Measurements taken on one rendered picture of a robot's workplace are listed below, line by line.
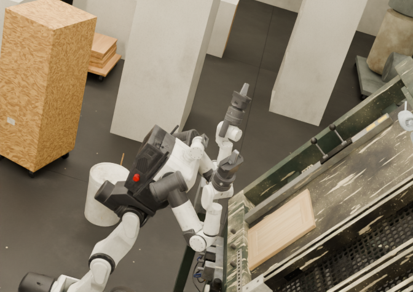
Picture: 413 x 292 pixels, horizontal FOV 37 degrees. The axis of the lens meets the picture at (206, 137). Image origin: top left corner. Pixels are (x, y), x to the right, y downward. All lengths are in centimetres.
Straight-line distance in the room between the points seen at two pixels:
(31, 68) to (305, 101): 341
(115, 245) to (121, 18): 424
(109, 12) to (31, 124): 275
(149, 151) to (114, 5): 439
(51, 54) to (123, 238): 167
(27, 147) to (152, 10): 150
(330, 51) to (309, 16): 44
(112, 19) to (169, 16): 206
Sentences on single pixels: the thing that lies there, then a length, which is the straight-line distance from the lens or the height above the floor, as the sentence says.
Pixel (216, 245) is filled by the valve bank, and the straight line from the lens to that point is 342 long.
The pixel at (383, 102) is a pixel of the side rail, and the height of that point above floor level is 168.
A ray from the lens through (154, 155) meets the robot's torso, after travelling 286.
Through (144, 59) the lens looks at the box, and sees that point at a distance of 534.
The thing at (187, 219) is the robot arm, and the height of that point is 122.
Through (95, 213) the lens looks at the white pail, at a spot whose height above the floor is 10.
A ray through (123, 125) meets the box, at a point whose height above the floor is 12.
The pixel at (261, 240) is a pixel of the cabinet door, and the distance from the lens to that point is 323.
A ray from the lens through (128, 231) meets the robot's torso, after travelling 314.
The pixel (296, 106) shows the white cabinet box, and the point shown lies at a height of 15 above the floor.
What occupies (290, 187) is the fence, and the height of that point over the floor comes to 117.
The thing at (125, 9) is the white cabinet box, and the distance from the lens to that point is 709.
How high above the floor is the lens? 283
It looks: 28 degrees down
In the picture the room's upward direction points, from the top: 16 degrees clockwise
